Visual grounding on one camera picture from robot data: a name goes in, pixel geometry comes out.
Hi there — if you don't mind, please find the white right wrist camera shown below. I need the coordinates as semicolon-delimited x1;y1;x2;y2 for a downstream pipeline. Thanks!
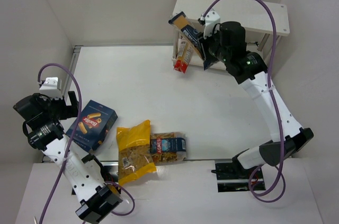
198;9;220;39

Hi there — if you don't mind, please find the blue Barilla rigatoni box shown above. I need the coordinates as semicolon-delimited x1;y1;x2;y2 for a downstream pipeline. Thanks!
66;100;118;153

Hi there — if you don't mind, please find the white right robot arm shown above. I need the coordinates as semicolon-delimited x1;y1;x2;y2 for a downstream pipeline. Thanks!
199;21;314;173

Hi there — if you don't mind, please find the white two-tier shelf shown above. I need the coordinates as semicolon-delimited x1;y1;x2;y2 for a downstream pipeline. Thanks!
171;0;290;73

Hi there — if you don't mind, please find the red-ended spaghetti bag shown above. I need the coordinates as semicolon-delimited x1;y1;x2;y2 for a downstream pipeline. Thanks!
173;33;194;74

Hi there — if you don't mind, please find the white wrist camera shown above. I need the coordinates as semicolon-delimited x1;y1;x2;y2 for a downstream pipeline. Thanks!
198;9;220;39
39;77;63;100

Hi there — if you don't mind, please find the blue Agnesi pasta bag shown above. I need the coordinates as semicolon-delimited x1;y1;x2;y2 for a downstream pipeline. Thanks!
150;132;187;164

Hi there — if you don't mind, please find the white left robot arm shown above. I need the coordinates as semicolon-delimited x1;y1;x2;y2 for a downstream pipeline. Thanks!
13;91;122;223

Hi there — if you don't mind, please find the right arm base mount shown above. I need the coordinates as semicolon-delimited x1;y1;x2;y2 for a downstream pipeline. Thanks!
211;159;255;193

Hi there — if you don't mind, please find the blue-labelled spaghetti bag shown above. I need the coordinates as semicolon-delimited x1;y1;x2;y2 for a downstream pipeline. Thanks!
168;12;215;70

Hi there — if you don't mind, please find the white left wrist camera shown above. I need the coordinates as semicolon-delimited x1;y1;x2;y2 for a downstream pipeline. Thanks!
39;77;63;100

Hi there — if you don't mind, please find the yellow fusilli pasta bag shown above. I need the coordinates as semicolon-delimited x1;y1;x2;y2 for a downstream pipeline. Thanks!
116;120;156;186

